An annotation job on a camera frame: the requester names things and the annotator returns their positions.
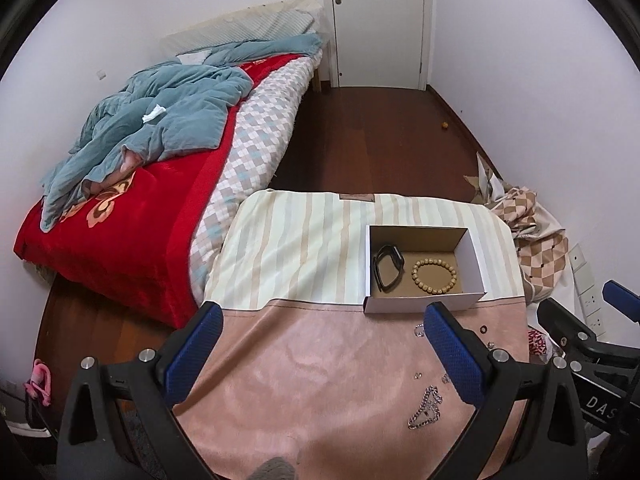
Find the checkered brown cloth pile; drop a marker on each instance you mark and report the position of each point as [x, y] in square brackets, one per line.
[540, 241]

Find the black smart watch band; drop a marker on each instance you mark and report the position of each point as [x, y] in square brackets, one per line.
[388, 268]

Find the pink slipper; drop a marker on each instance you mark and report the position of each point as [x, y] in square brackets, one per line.
[38, 387]

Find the red bed blanket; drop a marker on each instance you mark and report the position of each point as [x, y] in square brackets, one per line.
[131, 243]

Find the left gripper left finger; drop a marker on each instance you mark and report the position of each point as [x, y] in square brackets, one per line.
[186, 351]

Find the checkered bed sheet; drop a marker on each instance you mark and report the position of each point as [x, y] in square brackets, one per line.
[263, 127]

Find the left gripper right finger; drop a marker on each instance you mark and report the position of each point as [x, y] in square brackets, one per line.
[465, 358]

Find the white wall socket strip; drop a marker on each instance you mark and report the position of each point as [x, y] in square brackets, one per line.
[587, 292]

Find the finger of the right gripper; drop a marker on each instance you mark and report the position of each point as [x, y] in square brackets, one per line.
[564, 329]
[622, 299]

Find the white door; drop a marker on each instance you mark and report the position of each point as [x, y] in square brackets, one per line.
[380, 43]

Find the teal quilt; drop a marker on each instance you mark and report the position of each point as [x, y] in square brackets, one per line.
[168, 110]

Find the white cardboard box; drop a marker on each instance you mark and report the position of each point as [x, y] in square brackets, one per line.
[441, 264]

